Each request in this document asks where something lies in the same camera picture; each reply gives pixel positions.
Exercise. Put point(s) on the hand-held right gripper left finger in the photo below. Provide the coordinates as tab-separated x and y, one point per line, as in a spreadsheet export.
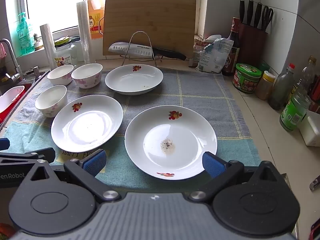
95	161

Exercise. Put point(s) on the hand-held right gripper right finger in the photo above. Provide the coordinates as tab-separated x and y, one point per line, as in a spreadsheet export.
212	165

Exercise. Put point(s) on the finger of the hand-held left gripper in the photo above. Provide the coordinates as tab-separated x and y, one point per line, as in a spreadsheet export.
4	143
37	154

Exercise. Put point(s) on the white plate with fruit print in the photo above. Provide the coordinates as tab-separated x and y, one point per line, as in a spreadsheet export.
170	135
87	125
132	80

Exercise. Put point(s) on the white bowl with pink flowers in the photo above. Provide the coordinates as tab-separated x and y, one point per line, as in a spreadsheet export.
60	73
86	76
51	101

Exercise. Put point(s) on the red basin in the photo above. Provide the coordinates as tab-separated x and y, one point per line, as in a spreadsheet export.
6	117

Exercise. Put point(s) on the white colander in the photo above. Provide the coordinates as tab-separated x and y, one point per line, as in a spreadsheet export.
10	97

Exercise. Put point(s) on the checked grey and blue towel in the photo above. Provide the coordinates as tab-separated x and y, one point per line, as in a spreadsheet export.
200	97

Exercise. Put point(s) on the steel sink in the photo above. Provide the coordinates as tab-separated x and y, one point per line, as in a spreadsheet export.
42	74

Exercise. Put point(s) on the metal faucet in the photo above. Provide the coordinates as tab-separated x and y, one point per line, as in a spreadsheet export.
13	60

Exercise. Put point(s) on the green lidded sauce jar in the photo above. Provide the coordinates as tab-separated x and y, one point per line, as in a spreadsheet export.
246	78

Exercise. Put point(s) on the yellow lid spice jar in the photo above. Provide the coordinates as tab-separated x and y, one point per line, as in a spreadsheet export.
265	86

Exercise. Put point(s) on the green label plastic bottle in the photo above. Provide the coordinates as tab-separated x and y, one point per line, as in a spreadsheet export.
293	110

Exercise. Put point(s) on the clear bottle with red cap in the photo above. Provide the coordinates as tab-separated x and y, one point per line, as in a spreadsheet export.
281	90

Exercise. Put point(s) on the glass jar with lid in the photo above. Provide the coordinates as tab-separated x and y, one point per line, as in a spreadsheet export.
66	53

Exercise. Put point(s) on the white plastic box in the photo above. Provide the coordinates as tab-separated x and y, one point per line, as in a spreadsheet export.
311	130

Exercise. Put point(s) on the short plastic wrap roll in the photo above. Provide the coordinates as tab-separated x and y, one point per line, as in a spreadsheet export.
48	47

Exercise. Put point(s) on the small potted plant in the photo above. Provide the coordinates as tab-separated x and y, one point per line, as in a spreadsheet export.
38	41

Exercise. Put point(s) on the green dish soap bottle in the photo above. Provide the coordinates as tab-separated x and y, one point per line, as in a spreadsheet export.
25	37

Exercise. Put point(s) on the white bag with blue print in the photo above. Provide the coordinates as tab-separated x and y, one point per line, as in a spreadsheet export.
217	55

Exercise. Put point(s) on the small green lid jar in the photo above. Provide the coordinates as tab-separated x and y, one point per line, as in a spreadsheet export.
264	67

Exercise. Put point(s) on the white bag with red print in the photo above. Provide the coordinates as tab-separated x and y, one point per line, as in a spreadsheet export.
200	53

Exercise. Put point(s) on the dark sauce bottle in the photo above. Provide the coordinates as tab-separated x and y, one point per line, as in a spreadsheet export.
233	52

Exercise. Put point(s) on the dark wooden knife block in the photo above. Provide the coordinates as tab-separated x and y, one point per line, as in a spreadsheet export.
252	45

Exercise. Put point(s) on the tall plastic wrap roll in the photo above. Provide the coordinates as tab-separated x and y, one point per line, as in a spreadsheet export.
85	32

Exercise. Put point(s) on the clear bottle with gold cap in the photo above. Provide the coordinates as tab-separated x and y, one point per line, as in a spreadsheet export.
308	72

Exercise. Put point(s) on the orange cooking oil bottle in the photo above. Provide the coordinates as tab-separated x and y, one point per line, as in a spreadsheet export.
96	20

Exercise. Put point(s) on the bamboo cutting board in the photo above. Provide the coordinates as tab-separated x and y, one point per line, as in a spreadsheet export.
150	22

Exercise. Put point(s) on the black scissors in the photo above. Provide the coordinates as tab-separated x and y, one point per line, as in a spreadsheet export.
267	17

